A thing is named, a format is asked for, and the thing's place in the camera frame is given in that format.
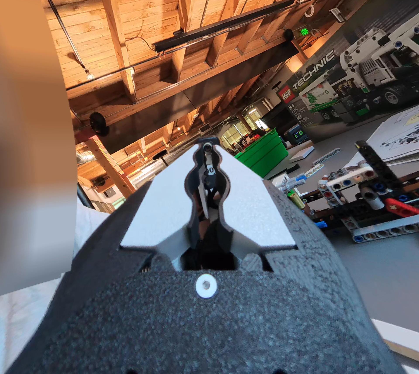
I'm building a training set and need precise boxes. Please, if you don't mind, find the lego instruction booklet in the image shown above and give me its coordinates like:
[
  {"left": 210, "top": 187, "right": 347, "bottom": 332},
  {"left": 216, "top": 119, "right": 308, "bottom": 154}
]
[{"left": 347, "top": 109, "right": 419, "bottom": 167}]

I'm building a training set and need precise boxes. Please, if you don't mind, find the green plastic bin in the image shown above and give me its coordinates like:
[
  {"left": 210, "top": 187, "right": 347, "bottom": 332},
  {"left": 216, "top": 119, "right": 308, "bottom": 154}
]
[{"left": 235, "top": 129, "right": 289, "bottom": 179}]

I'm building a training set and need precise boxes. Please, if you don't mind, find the long black ceiling light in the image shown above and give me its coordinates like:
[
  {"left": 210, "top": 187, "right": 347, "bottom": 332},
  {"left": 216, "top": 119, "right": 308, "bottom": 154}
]
[{"left": 153, "top": 0, "right": 298, "bottom": 53}]

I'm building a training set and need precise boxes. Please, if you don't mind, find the small white box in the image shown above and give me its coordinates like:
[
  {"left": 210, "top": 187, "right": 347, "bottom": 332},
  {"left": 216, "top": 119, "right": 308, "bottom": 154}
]
[{"left": 289, "top": 146, "right": 315, "bottom": 162}]

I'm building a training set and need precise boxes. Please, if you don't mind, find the white lego beam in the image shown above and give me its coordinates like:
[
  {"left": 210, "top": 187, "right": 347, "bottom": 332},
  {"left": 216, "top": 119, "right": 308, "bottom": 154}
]
[{"left": 304, "top": 163, "right": 325, "bottom": 179}]

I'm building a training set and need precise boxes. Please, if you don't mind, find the partly built lego truck model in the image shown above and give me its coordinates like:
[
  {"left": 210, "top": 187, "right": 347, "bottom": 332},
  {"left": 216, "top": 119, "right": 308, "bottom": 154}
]
[{"left": 317, "top": 140, "right": 419, "bottom": 244}]

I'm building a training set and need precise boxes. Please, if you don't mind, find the dark device with green light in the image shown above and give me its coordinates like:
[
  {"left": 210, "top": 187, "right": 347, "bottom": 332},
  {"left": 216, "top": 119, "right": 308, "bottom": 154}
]
[{"left": 284, "top": 128, "right": 309, "bottom": 145}]

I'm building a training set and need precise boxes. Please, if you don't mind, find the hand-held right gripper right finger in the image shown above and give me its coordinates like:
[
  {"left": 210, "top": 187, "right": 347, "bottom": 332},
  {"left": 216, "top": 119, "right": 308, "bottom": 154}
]
[{"left": 214, "top": 144, "right": 297, "bottom": 270}]

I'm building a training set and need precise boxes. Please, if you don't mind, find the round black ceiling speaker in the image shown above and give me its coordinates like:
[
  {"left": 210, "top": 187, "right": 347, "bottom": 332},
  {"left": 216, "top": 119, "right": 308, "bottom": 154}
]
[{"left": 90, "top": 112, "right": 110, "bottom": 136}]

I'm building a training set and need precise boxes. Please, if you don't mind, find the lego set box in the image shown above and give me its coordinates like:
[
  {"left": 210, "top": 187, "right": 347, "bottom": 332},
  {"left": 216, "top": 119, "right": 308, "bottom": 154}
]
[{"left": 278, "top": 0, "right": 419, "bottom": 143}]

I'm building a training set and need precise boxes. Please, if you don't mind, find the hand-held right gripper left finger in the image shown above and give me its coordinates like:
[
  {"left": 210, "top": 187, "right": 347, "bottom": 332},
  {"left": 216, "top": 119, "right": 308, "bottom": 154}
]
[{"left": 120, "top": 144, "right": 210, "bottom": 271}]

